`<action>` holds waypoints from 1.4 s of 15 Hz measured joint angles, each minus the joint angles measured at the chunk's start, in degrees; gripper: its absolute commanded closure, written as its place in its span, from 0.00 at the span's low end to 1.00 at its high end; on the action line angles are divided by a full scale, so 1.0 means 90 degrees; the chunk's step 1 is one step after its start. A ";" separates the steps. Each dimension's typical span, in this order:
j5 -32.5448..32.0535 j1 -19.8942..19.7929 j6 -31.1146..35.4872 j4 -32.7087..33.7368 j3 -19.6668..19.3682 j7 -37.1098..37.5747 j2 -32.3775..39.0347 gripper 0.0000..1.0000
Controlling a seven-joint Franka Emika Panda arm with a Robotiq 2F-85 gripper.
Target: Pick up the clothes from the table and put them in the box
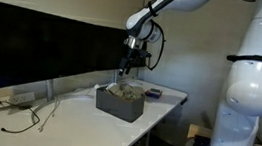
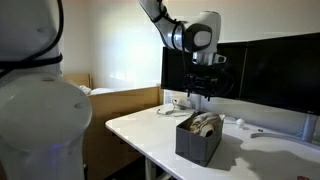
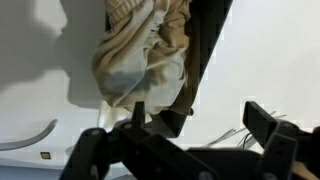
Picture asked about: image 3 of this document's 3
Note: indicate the dark grey rectangular box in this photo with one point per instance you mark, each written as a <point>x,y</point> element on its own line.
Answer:
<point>206,36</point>

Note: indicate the small dark square tag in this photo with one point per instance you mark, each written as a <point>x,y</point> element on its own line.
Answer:
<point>45,155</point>

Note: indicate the brown cloth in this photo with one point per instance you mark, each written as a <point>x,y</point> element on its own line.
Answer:
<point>140,60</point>

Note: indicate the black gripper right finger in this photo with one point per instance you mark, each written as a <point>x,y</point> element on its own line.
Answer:
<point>280,146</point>

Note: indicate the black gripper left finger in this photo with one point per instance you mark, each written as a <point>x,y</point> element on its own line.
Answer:
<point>133,156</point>

